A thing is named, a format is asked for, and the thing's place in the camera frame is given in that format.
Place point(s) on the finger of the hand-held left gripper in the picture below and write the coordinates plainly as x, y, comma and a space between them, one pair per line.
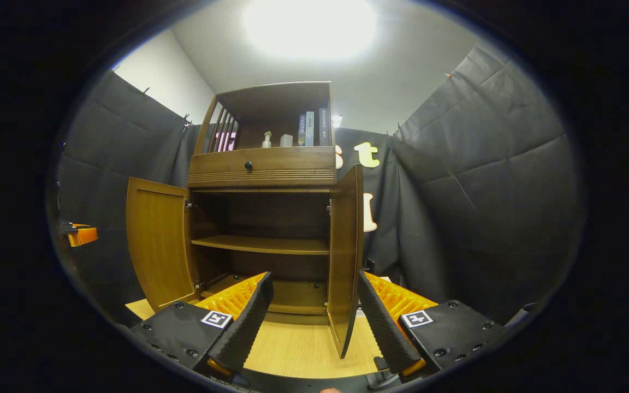
84, 236

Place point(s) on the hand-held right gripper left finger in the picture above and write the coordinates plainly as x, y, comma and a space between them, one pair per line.
243, 330

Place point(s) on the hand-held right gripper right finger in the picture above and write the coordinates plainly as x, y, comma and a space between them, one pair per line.
385, 327

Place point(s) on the wooden shoe cabinet door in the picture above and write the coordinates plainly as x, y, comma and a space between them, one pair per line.
156, 240
344, 245

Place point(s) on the wooden double-door shoe cabinet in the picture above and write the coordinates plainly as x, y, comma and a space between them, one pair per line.
260, 244

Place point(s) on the black backdrop cloth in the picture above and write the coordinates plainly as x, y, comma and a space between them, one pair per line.
484, 191

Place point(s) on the wooden drawer with black knob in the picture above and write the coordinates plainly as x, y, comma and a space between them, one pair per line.
292, 159

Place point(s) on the small pale bottle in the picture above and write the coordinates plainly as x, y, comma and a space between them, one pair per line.
266, 141

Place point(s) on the small white box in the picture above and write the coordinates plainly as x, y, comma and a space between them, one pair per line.
286, 141

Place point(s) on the blue book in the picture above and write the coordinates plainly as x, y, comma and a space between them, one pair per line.
302, 131

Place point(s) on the light grey book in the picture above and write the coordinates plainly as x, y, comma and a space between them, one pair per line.
309, 130

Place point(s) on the small bright lamp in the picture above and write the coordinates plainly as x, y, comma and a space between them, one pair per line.
337, 120

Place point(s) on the ceiling light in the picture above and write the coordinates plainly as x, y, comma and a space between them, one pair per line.
309, 27

